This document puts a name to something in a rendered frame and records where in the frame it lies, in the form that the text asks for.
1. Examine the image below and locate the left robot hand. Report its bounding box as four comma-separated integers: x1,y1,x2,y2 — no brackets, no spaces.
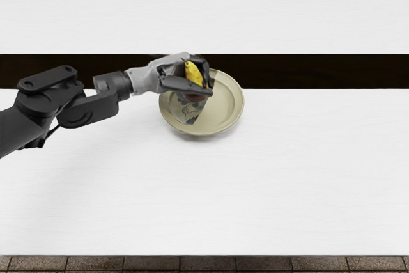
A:
125,51,214,102

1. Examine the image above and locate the yellow pear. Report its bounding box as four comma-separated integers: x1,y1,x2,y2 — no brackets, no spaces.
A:
181,58,206,88

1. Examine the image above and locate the beige patterned plate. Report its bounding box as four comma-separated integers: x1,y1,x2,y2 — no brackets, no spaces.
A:
158,68,245,136

